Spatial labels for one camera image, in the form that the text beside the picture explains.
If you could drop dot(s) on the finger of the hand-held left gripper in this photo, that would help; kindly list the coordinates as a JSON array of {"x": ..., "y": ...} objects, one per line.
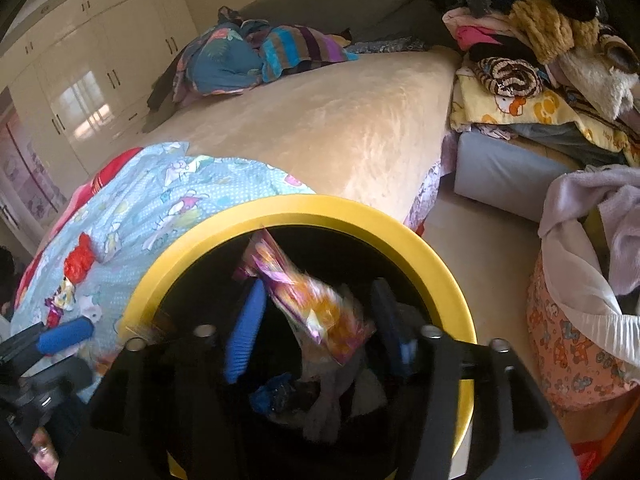
[{"x": 65, "y": 336}]

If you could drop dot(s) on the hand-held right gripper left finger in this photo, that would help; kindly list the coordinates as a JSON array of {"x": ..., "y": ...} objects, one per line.
[{"x": 245, "y": 332}]

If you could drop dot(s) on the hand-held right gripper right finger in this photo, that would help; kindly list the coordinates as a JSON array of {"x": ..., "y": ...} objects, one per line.
[{"x": 392, "y": 335}]

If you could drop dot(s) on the colourful candy wrapper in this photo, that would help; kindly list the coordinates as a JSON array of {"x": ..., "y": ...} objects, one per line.
[{"x": 64, "y": 294}]

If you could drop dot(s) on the purple orange snack wrapper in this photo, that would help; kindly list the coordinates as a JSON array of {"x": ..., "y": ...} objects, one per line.
[{"x": 310, "y": 305}]

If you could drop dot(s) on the red plastic wrapper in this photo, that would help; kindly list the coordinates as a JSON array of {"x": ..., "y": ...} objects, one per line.
[{"x": 80, "y": 260}]

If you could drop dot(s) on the large white foam net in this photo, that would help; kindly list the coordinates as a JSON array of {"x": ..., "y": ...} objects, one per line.
[{"x": 325, "y": 405}]

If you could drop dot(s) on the yellow trash bin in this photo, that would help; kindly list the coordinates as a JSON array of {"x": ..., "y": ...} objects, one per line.
[{"x": 300, "y": 207}]

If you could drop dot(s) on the person's left hand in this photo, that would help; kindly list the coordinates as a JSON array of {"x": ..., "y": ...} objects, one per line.
[{"x": 44, "y": 452}]

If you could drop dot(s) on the floral bed sheet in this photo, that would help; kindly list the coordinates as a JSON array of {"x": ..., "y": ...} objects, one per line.
[{"x": 425, "y": 195}]

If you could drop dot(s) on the cat printed blue blanket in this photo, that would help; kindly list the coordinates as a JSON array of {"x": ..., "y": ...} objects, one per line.
[{"x": 150, "y": 200}]

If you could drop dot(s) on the orange printed laundry basket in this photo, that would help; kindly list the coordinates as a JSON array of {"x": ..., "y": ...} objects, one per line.
[{"x": 575, "y": 350}]

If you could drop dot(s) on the grey storage box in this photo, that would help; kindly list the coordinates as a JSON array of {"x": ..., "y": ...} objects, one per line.
[{"x": 500, "y": 175}]

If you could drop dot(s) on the beige mattress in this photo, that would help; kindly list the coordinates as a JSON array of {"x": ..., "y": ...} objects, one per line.
[{"x": 350, "y": 135}]

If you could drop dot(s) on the lavender towel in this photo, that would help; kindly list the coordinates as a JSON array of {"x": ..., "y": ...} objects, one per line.
[{"x": 615, "y": 240}]

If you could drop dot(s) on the blue floral cloth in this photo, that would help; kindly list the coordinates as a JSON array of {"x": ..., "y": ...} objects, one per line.
[{"x": 225, "y": 67}]

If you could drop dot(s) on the yellow cartoon blanket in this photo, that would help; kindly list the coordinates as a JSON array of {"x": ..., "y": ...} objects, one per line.
[{"x": 540, "y": 110}]

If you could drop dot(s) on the white wardrobe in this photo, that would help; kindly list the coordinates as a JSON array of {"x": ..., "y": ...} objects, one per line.
[{"x": 100, "y": 60}]

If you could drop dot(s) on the brown striped knit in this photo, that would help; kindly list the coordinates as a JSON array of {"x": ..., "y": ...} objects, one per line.
[{"x": 505, "y": 77}]

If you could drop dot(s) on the dark patterned cloth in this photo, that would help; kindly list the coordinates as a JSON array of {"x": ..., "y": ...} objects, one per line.
[{"x": 385, "y": 45}]

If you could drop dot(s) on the striped cloth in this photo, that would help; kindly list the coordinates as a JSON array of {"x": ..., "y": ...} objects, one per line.
[{"x": 300, "y": 47}]

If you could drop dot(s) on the pink cloth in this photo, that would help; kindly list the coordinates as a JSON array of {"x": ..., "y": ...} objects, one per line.
[{"x": 475, "y": 35}]

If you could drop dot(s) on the white fluffy cloth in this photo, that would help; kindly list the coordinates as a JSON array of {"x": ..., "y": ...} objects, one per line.
[{"x": 595, "y": 80}]

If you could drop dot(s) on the grey bed headboard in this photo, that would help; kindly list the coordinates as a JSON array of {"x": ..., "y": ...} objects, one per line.
[{"x": 360, "y": 5}]

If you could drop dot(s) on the mustard fuzzy cloth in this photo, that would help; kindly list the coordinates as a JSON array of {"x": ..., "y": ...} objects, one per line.
[{"x": 545, "y": 25}]

